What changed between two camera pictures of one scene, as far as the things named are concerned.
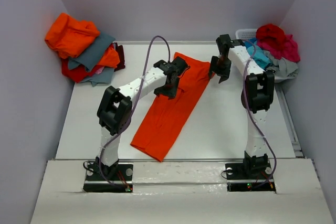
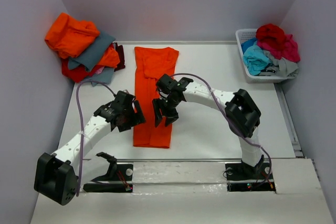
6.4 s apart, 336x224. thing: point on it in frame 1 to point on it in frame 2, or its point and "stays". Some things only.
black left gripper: [169, 93] to [137, 117]
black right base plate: [237, 181] stays
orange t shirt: [170, 119] to [150, 64]
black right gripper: [224, 74] to [171, 115]
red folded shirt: [78, 73] stays
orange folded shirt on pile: [71, 37] stays
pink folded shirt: [100, 71] stays
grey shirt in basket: [281, 66] stays
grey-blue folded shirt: [91, 57] stays
